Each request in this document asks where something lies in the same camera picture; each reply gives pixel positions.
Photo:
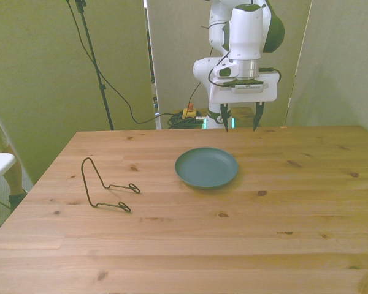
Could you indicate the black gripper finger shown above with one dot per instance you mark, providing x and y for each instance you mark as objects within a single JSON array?
[
  {"x": 226, "y": 118},
  {"x": 259, "y": 114}
]

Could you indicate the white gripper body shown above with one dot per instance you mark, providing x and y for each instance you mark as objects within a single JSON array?
[{"x": 248, "y": 97}]

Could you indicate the dark teal round plate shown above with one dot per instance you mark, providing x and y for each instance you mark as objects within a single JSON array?
[{"x": 207, "y": 168}]

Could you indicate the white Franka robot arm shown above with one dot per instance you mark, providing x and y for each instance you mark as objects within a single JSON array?
[{"x": 245, "y": 30}]

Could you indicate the yellow emergency stop button box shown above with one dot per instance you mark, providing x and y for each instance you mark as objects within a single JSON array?
[{"x": 188, "y": 113}]

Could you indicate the beige partition panel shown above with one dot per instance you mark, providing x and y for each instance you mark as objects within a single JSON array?
[
  {"x": 340, "y": 61},
  {"x": 178, "y": 46},
  {"x": 33, "y": 76}
]

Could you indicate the black tripod stand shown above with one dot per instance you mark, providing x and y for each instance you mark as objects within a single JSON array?
[{"x": 94, "y": 58}]

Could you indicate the person bare leg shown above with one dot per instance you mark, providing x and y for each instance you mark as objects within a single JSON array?
[{"x": 13, "y": 177}]

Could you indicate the dark sneaker shoe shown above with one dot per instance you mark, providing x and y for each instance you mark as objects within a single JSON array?
[{"x": 16, "y": 199}]

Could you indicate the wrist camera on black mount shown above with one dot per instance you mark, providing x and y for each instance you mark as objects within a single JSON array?
[{"x": 247, "y": 88}]

